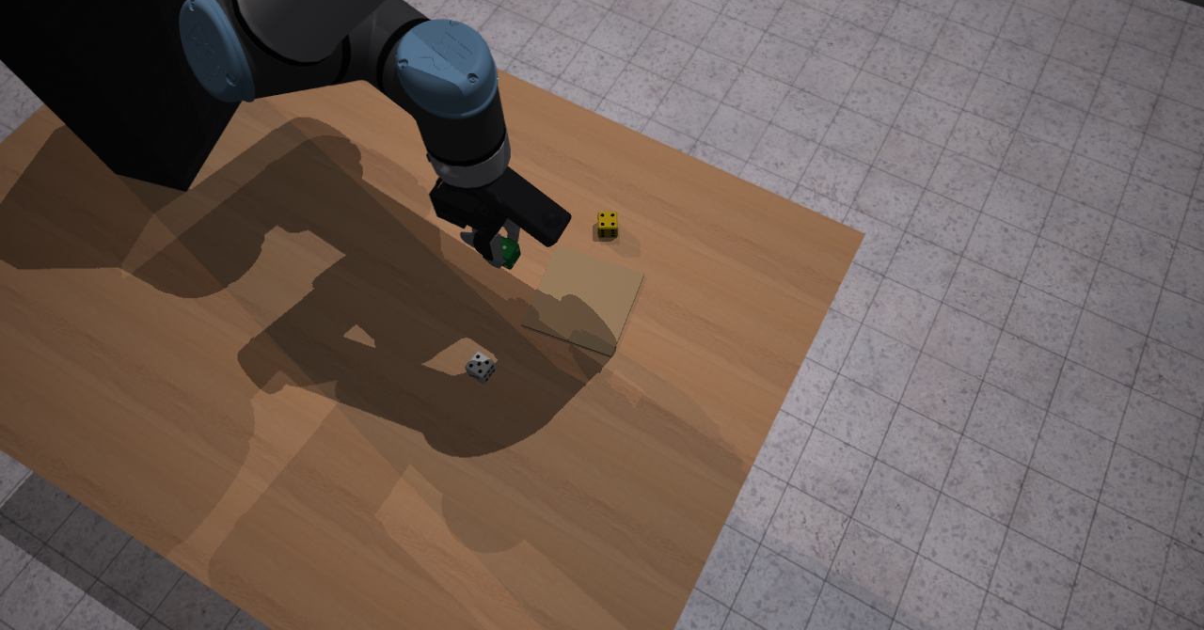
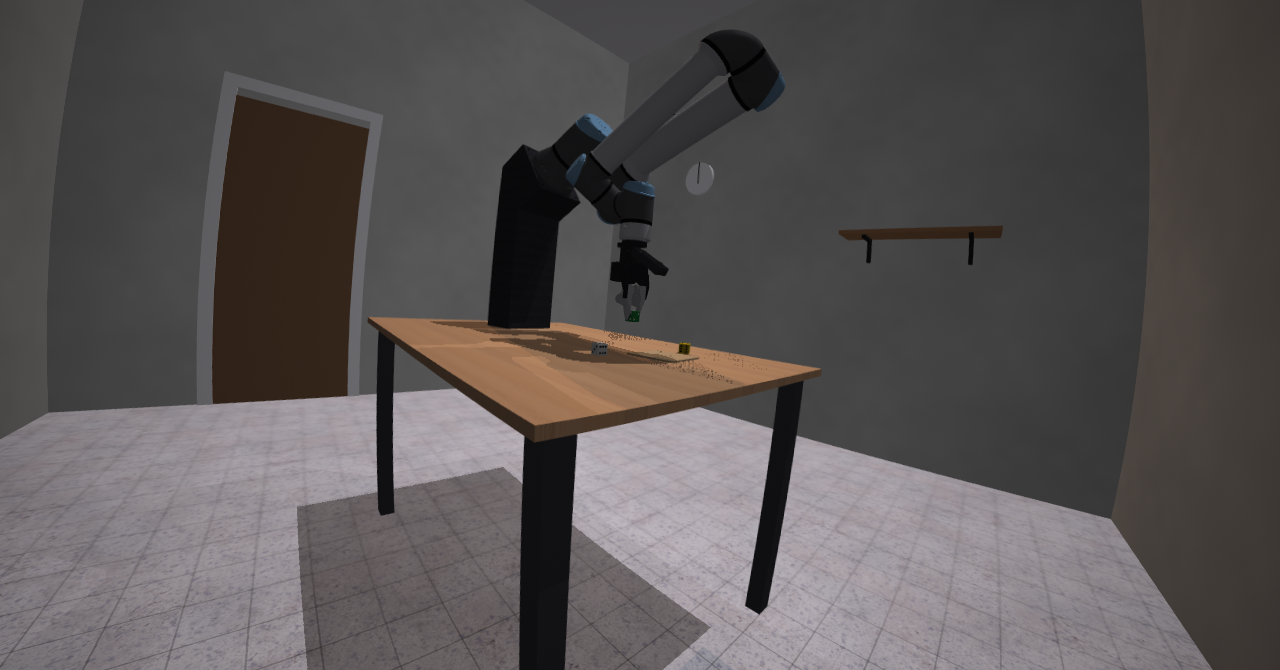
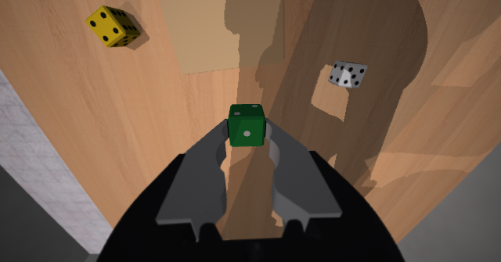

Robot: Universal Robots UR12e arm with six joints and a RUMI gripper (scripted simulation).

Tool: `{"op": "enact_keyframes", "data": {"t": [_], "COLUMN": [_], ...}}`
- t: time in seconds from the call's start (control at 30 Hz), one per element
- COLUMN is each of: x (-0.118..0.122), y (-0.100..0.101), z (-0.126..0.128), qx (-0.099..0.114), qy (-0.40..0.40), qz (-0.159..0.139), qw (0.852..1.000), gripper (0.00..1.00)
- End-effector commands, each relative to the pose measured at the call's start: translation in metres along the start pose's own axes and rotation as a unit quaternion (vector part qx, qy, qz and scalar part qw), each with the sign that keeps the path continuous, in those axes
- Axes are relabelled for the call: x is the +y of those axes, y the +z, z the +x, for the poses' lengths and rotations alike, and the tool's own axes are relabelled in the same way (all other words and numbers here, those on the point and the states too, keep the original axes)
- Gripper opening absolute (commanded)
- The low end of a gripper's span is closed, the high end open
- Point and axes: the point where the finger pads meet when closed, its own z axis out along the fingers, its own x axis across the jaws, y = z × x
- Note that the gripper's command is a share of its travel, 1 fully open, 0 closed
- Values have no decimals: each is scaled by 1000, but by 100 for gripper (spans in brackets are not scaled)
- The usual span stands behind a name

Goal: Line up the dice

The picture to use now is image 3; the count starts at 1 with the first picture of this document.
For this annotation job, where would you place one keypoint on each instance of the grey die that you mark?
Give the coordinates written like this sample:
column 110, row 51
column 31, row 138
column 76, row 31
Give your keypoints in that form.
column 347, row 74

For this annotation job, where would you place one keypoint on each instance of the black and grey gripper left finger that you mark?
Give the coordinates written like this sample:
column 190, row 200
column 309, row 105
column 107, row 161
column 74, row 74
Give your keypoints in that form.
column 169, row 212

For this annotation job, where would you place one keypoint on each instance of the yellow die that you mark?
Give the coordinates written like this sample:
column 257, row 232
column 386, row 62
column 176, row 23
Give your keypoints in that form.
column 112, row 26

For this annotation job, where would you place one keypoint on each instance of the tan flat mat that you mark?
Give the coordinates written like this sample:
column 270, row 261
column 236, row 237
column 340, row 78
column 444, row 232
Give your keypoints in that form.
column 210, row 35

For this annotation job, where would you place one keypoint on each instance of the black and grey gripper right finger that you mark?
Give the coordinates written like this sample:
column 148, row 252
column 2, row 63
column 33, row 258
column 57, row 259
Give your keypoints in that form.
column 305, row 187

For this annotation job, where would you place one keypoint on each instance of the green die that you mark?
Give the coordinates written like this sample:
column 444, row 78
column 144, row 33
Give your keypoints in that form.
column 246, row 125

